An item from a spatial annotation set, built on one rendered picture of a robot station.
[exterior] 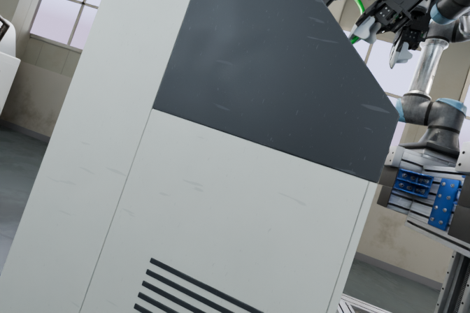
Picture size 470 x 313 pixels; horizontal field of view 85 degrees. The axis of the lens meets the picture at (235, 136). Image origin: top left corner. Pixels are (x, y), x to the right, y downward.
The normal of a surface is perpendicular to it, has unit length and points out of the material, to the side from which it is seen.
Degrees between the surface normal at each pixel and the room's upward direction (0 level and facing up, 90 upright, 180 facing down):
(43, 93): 90
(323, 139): 90
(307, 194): 90
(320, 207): 90
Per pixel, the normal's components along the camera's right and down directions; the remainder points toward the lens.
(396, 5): -0.77, -0.04
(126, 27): -0.21, -0.10
